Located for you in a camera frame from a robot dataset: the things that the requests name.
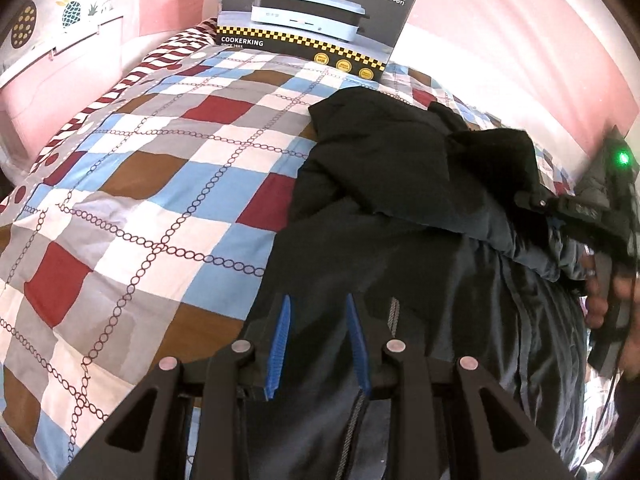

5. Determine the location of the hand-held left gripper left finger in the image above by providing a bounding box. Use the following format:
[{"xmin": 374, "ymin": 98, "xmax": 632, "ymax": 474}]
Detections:
[{"xmin": 60, "ymin": 293, "xmax": 293, "ymax": 480}]

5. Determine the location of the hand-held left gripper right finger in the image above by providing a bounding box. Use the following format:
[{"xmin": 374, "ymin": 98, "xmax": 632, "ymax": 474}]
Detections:
[{"xmin": 345, "ymin": 292, "xmax": 581, "ymax": 480}]

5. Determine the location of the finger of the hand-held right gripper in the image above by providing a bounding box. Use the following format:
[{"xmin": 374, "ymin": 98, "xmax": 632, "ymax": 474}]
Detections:
[{"xmin": 515, "ymin": 191, "xmax": 603, "ymax": 228}]

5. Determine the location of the black jacket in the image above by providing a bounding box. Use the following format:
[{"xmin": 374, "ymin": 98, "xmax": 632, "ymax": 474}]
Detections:
[{"xmin": 190, "ymin": 87, "xmax": 616, "ymax": 480}]

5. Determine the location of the person's right hand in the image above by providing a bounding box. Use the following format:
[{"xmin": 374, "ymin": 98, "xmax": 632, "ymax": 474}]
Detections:
[{"xmin": 580, "ymin": 254, "xmax": 640, "ymax": 332}]

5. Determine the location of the checkered bed quilt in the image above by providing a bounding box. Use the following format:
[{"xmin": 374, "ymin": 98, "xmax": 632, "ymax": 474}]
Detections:
[{"xmin": 0, "ymin": 52, "xmax": 623, "ymax": 476}]

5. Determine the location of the red white striped cloth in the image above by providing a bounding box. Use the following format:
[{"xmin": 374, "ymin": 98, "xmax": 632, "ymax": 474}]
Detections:
[{"xmin": 0, "ymin": 17, "xmax": 221, "ymax": 211}]

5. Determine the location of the cooking pot cardboard box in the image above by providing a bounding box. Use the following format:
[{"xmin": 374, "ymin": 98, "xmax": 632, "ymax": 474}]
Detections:
[{"xmin": 216, "ymin": 0, "xmax": 417, "ymax": 83}]

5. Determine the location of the pineapple print cloth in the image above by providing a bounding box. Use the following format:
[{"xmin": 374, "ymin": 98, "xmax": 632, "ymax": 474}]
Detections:
[{"xmin": 0, "ymin": 0, "xmax": 126, "ymax": 78}]

